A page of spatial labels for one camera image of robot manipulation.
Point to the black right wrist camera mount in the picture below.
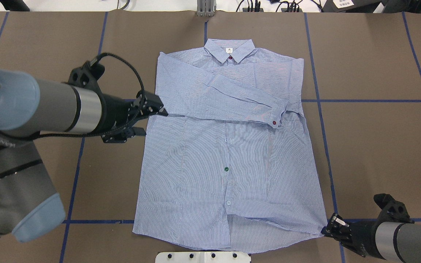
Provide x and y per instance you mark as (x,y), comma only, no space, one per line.
(391,210)

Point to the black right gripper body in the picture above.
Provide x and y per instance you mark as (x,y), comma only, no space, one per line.
(363,234)

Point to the black box with label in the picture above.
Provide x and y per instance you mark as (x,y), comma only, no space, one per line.
(350,6)

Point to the grey aluminium post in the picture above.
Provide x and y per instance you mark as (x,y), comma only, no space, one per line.
(206,8)

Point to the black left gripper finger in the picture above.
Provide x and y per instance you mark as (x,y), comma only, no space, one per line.
(123,135)
(150,104)

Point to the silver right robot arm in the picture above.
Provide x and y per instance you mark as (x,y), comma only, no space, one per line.
(398,241)

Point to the blue striped button shirt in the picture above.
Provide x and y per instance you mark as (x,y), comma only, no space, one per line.
(231,167)

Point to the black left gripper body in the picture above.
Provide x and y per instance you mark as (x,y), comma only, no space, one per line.
(114,113)

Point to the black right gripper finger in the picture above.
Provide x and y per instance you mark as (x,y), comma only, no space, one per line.
(336,227)

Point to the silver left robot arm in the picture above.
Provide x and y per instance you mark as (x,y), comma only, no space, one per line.
(30,108)

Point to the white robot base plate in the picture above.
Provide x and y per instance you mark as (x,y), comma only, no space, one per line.
(203,257)

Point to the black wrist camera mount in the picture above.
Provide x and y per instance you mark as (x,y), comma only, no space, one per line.
(87,76)
(391,210)

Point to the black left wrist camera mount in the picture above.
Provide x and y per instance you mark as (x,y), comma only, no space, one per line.
(87,76)

